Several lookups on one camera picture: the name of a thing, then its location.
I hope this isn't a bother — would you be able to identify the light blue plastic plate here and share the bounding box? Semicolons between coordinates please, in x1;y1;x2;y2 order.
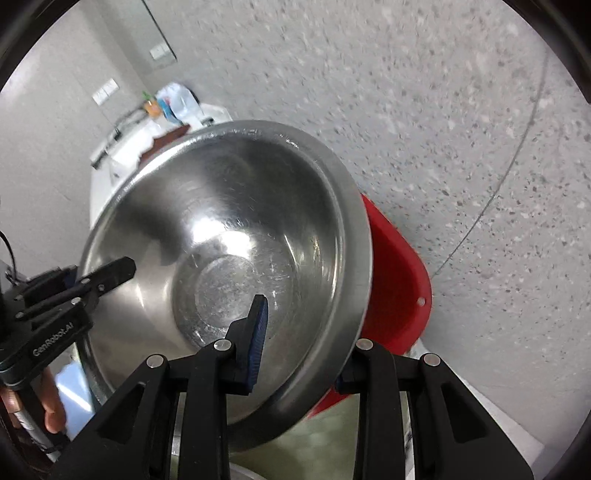
55;362;96;415

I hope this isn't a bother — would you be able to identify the large steel mixing bowl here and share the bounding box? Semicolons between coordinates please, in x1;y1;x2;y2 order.
77;120;373;451

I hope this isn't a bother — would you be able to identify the small steel bowl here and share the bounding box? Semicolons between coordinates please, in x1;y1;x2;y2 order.
169;434;264;480

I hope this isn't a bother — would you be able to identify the person left hand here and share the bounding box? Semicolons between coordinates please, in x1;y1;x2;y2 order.
1;367;67;438

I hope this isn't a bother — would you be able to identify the round table green mat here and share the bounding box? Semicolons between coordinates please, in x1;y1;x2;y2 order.
230;396;359;479

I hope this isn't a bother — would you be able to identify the white sink cabinet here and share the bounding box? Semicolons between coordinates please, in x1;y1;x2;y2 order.
89;103;232;228

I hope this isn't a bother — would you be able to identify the red plastic basin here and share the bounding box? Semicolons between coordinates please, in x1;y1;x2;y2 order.
306;193;434;418

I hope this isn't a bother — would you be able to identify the brown cloth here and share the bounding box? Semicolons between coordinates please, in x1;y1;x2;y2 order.
138;125;190;166

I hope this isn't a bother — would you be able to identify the plastic bag with blue pack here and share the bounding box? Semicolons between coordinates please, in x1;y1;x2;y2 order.
155;82;205;126

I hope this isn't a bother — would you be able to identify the black cable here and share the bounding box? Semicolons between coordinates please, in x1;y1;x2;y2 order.
0;230;20;285

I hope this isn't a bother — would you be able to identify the black faucet hose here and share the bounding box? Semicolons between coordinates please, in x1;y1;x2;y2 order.
91;104;150;168

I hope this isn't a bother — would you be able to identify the white double wall socket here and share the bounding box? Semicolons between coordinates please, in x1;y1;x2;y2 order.
92;78;119;106

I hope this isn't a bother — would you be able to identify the wall mirror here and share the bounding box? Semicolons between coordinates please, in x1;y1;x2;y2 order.
98;0;177;76

